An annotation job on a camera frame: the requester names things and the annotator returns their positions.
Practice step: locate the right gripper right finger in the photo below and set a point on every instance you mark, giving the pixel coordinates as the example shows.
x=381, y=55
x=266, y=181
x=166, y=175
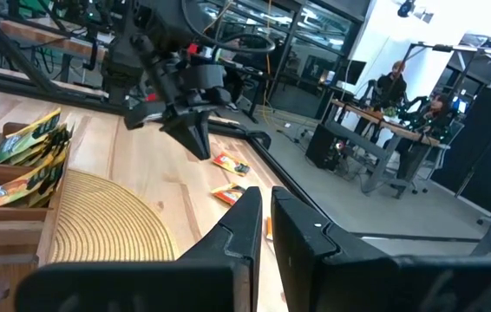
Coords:
x=315, y=268

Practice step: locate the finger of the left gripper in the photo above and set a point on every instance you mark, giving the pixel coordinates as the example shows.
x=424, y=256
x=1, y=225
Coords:
x=182, y=132
x=202, y=134

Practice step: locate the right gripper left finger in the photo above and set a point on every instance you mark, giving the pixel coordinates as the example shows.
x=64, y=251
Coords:
x=228, y=268

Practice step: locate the orange and white tea packet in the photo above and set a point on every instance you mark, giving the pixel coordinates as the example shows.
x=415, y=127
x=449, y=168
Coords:
x=269, y=228

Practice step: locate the green and black tea packet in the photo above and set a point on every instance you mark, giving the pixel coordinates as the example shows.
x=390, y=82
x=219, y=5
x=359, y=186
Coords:
x=22, y=141
x=59, y=138

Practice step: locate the red and black tea packet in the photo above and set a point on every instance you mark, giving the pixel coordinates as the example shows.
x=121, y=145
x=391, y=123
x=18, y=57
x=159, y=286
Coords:
x=228, y=193
x=48, y=197
x=7, y=193
x=231, y=164

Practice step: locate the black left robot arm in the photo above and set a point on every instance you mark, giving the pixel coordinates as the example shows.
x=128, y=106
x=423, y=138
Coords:
x=163, y=26

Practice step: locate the black office desk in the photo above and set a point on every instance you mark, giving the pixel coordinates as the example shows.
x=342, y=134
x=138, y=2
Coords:
x=245, y=73

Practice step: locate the black computer tower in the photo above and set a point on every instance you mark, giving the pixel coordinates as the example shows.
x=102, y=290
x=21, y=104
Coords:
x=324, y=147

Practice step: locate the wooden workbench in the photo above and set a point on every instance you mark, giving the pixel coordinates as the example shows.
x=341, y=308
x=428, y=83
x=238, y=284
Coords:
x=54, y=41

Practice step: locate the wooden desk grey legs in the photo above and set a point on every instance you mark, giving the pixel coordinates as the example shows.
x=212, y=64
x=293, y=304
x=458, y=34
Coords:
x=384, y=130

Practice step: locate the black monitor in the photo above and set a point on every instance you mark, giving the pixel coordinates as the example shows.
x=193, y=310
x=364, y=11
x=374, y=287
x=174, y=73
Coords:
x=354, y=71

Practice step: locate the desk robot arms green lights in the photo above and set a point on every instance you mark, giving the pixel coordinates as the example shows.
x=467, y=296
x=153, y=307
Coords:
x=419, y=115

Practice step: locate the person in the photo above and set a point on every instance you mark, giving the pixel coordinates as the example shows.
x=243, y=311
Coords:
x=435, y=112
x=390, y=84

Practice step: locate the black aluminium table frame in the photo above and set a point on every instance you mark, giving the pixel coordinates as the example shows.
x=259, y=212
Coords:
x=54, y=97

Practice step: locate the black partition wall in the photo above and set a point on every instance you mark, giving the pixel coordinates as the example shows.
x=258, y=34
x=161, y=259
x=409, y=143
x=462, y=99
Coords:
x=484, y=147

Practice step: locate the black ceiling camera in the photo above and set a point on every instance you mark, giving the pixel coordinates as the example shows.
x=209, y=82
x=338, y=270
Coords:
x=406, y=8

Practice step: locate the black rig frame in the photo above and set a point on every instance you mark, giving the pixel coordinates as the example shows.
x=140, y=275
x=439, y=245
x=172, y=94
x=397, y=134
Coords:
x=458, y=50

